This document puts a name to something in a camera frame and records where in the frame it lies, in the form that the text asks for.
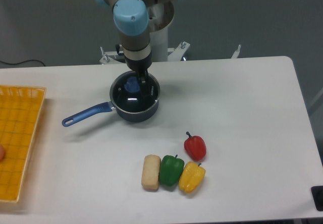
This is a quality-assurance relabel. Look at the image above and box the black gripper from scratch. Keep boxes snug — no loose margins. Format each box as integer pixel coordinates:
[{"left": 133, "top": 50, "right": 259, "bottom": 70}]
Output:
[{"left": 125, "top": 54, "right": 152, "bottom": 86}]

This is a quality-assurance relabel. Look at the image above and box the red bell pepper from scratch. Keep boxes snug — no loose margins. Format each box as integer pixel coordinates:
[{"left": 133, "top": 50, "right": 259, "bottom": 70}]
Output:
[{"left": 184, "top": 132, "right": 206, "bottom": 161}]

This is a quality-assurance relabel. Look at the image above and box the yellow bell pepper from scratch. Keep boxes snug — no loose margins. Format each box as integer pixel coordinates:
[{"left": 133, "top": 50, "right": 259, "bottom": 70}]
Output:
[{"left": 179, "top": 161, "right": 206, "bottom": 193}]

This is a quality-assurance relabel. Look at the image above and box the beige bread loaf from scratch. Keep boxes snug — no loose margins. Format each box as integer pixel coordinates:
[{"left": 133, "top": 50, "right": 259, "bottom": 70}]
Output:
[{"left": 141, "top": 154, "right": 161, "bottom": 191}]

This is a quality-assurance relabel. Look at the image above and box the dark blue saucepan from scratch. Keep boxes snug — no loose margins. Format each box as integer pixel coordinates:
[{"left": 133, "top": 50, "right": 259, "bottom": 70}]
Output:
[{"left": 62, "top": 71, "right": 160, "bottom": 127}]

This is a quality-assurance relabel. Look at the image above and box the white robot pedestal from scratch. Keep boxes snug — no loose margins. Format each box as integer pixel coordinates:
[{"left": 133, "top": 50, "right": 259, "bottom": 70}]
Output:
[{"left": 147, "top": 2, "right": 175, "bottom": 62}]

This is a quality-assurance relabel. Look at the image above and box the glass lid blue knob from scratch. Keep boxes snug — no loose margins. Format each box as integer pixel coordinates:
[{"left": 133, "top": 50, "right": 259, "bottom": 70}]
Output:
[{"left": 110, "top": 71, "right": 160, "bottom": 114}]

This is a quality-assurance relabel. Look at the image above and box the black object table corner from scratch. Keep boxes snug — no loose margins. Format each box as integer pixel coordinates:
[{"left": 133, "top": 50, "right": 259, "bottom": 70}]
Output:
[{"left": 311, "top": 186, "right": 323, "bottom": 211}]

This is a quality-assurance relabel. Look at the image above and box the yellow woven basket tray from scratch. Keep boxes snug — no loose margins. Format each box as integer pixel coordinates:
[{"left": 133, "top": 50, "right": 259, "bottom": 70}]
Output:
[{"left": 1, "top": 85, "right": 46, "bottom": 203}]

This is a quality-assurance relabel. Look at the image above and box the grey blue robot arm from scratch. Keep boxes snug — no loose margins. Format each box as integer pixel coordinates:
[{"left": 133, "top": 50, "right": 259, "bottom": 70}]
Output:
[{"left": 96, "top": 0, "right": 173, "bottom": 85}]

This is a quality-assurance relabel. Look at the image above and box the black floor cable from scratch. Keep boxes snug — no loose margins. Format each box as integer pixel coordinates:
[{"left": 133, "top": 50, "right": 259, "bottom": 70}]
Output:
[{"left": 0, "top": 59, "right": 46, "bottom": 67}]

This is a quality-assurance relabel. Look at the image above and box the green bell pepper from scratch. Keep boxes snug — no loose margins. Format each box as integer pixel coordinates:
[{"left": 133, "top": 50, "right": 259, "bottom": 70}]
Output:
[{"left": 159, "top": 154, "right": 185, "bottom": 187}]

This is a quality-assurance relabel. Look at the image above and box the white metal base frame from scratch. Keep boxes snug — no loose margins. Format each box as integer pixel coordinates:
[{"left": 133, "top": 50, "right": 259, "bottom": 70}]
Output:
[{"left": 98, "top": 41, "right": 242, "bottom": 65}]

